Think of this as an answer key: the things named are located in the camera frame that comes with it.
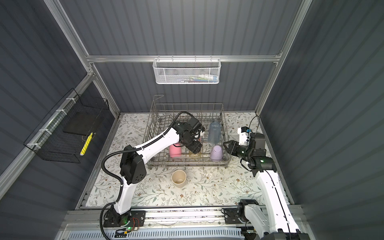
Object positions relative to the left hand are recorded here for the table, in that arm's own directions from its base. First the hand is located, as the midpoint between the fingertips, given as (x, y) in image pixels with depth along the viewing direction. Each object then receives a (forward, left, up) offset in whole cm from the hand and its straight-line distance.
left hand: (195, 146), depth 88 cm
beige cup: (-15, +11, -9) cm, 20 cm away
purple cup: (-6, -11, +2) cm, 13 cm away
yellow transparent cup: (-1, +2, -8) cm, 8 cm away
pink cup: (-2, +12, -1) cm, 12 cm away
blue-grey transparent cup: (+8, -12, +3) cm, 15 cm away
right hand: (-7, -16, +11) cm, 21 cm away
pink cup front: (-3, -2, +11) cm, 12 cm away
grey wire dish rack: (+38, +23, -10) cm, 46 cm away
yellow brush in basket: (-6, +52, +16) cm, 55 cm away
